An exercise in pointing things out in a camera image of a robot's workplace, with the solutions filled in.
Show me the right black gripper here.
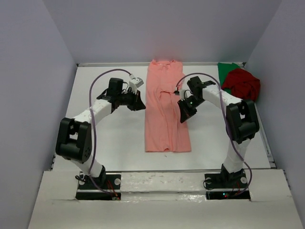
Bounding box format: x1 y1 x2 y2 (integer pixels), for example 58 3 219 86
178 95 205 124

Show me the aluminium back table rail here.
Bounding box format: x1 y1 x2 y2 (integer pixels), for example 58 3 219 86
76 62 246 67

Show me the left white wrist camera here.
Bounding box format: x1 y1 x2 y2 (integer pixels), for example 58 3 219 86
129 74 144 94

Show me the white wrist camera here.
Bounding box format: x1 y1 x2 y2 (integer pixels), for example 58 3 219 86
174 89 190 101
129 74 144 94

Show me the pink t shirt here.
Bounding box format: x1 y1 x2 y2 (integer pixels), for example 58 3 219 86
144 60 192 153

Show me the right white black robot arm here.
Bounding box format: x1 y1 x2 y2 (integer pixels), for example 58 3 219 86
174 73 260 192

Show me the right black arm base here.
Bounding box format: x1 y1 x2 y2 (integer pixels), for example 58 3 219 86
203 173 251 200

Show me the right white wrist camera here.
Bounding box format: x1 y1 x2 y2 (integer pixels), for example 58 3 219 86
174 89 190 101

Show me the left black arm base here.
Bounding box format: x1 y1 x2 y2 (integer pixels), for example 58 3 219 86
75 173 122 201

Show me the green t shirt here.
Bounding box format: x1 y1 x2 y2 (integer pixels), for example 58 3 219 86
217 62 240 86

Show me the red t shirt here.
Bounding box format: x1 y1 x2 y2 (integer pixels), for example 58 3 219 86
222 68 261 102

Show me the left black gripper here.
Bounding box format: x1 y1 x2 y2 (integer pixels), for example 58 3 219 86
117 88 145 112

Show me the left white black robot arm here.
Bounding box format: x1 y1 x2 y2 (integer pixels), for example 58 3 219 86
55 76 146 188

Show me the white foam front panel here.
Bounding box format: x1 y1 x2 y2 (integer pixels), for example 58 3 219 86
29 169 303 229

